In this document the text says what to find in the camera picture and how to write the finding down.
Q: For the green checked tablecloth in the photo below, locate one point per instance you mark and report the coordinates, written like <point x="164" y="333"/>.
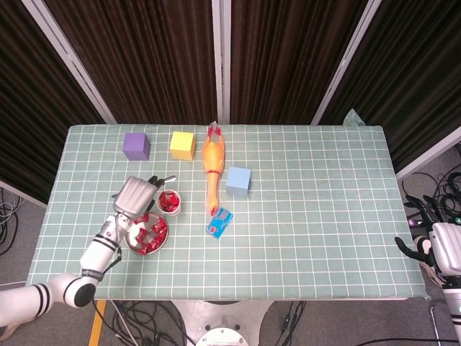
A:
<point x="306" y="234"/>

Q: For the silver table knife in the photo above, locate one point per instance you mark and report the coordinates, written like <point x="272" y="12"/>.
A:
<point x="170" y="178"/>

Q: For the dark brown partition panel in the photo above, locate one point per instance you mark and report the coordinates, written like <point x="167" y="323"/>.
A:
<point x="288" y="54"/>
<point x="414" y="72"/>
<point x="144" y="54"/>
<point x="29" y="108"/>

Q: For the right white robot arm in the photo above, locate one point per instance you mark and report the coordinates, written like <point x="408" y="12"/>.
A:
<point x="454" y="310"/>

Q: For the round metal plate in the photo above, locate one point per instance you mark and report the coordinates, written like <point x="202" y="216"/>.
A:
<point x="135" y="243"/>

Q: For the purple foam cube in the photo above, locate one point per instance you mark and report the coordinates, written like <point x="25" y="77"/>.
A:
<point x="136" y="146"/>

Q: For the black device pink label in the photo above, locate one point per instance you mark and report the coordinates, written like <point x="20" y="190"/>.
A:
<point x="414" y="222"/>

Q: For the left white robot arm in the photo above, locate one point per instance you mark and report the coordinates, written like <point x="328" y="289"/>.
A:
<point x="101" y="248"/>

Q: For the light blue foam cube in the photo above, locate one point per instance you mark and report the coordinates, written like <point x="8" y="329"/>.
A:
<point x="237" y="180"/>

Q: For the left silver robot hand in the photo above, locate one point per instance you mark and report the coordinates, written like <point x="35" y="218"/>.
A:
<point x="135" y="196"/>

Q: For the blue snack packet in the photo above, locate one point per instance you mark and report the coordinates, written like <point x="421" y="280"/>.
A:
<point x="219" y="223"/>

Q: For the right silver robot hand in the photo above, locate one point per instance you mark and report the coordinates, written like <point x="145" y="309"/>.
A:
<point x="449" y="248"/>

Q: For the white partition base rail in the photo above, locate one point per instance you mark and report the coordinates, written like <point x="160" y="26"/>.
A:
<point x="428" y="156"/>
<point x="21" y="193"/>

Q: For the yellow foam cube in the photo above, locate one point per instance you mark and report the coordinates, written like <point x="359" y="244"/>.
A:
<point x="182" y="142"/>

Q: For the white paper cup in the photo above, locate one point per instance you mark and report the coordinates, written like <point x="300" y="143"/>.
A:
<point x="173" y="214"/>

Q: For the yellow floor tape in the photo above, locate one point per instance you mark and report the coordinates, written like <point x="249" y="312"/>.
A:
<point x="96" y="324"/>

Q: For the white sneaker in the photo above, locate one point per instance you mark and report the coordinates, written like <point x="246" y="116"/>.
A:
<point x="436" y="277"/>
<point x="424" y="246"/>

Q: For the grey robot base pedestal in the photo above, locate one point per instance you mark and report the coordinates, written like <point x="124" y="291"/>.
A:
<point x="223" y="313"/>

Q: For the orange rubber chicken toy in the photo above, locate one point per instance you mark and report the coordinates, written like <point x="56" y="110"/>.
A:
<point x="213" y="155"/>

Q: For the grey metal stand leg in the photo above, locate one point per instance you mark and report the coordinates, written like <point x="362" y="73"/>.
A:
<point x="435" y="324"/>

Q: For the white partition frame post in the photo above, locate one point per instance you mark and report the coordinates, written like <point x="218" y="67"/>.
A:
<point x="69" y="57"/>
<point x="348" y="57"/>
<point x="220" y="54"/>

